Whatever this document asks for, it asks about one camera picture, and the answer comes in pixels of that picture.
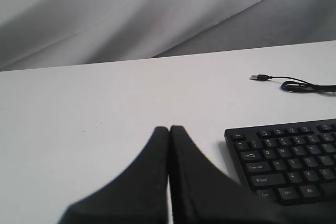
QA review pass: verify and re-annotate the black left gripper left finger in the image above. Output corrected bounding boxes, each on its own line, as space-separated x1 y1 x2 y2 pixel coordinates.
59 126 169 223

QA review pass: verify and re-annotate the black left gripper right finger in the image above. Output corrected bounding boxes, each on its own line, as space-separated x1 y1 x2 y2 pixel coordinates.
169 125 335 223

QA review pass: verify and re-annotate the black acer keyboard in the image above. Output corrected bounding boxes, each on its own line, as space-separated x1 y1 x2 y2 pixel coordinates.
224 119 335 205

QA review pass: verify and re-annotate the grey fabric backdrop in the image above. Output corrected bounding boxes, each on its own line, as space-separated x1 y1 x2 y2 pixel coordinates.
1 0 335 71

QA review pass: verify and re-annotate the black USB cable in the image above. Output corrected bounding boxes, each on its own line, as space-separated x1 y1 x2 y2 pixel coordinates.
249 73 336 94

